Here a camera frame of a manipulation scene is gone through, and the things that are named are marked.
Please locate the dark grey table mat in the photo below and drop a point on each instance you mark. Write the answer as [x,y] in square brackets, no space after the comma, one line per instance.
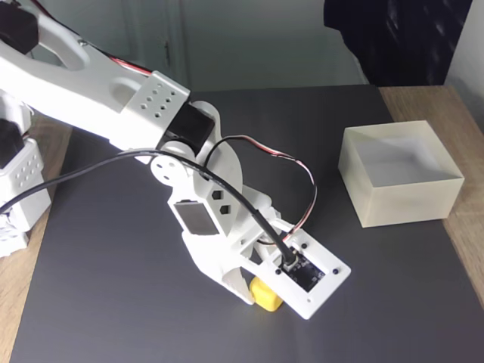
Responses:
[340,332]

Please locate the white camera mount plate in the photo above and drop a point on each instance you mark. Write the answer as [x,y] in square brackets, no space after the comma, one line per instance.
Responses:
[325,291]

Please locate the yellow cube block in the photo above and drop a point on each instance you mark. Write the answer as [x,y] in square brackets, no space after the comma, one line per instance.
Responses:
[266,298]

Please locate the pale green panel door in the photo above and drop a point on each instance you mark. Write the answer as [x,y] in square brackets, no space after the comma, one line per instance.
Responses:
[132,26]

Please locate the dark hanging cloth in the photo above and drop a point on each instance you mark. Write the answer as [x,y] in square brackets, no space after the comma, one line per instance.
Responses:
[401,41]

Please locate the white open box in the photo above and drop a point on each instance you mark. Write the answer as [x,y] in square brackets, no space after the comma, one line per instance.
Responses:
[408,204]

